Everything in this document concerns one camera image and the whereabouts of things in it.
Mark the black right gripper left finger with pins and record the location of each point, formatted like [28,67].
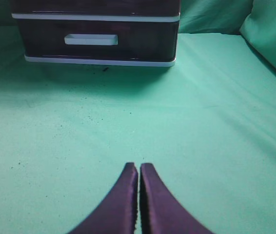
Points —
[117,212]

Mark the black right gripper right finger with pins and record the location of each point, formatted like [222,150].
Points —
[160,212]

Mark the bottom dark translucent drawer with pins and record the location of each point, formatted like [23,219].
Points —
[100,40]

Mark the dark translucent drawer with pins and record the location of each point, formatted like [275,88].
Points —
[99,7]
[100,40]

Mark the middle dark translucent drawer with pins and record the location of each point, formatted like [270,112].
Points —
[99,7]

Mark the green table cloth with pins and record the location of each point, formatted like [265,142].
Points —
[208,124]

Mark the white drawer cabinet frame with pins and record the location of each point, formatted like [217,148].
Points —
[80,17]

